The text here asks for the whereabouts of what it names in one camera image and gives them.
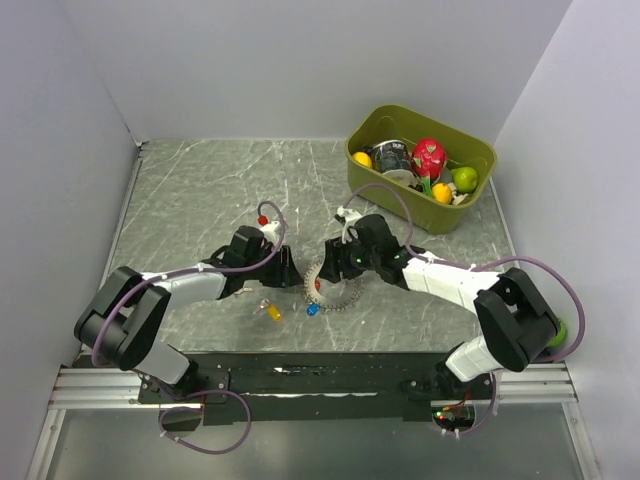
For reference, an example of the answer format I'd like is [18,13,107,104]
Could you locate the red dragon fruit toy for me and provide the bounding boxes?
[411,137,447,185]

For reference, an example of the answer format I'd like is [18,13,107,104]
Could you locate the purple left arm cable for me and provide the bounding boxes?
[91,200,289,369]

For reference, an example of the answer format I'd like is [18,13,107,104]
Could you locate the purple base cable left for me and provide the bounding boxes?
[158,389,251,455]

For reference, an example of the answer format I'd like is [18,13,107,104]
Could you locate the yellow tag key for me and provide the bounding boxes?
[253,298,282,322]

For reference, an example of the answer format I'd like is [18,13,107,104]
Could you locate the green pear toy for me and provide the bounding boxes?
[451,167,479,194]

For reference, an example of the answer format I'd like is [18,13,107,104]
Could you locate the aluminium rail frame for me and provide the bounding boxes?
[48,363,578,410]

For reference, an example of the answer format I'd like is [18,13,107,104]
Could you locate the yellow lemon toy left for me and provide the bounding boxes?
[352,151,373,168]

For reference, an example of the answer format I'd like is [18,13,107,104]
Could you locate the metal disc keyring with rings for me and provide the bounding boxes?
[303,262,363,312]

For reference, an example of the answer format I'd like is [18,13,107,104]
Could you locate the yellow lemon toy right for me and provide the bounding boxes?
[431,183,453,205]

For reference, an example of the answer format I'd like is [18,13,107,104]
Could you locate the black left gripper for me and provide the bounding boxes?
[243,244,304,288]

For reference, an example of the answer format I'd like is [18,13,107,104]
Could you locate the black printed cup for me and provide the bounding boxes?
[372,140,417,186]

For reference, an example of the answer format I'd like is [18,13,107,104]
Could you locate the yellow lemon toy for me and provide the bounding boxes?
[352,151,373,168]
[431,183,453,205]

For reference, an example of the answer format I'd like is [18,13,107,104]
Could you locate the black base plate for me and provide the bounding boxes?
[138,352,496,426]

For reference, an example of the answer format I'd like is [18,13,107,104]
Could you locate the green watermelon ball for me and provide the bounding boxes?
[547,318,567,349]

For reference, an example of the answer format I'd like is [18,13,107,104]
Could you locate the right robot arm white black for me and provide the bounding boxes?
[318,207,561,399]

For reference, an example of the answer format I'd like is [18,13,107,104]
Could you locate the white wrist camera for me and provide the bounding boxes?
[334,206,362,237]
[260,221,281,245]

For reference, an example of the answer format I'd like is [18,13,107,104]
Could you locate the olive green plastic bin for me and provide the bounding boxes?
[345,104,497,234]

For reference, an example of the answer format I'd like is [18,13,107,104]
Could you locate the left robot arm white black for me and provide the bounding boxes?
[74,221,302,402]

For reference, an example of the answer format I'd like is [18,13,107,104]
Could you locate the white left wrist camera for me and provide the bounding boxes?
[260,221,281,245]

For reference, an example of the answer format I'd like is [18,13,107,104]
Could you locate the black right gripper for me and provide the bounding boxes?
[318,231,381,283]

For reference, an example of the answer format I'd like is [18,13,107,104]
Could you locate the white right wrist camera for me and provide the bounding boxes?
[334,206,362,237]

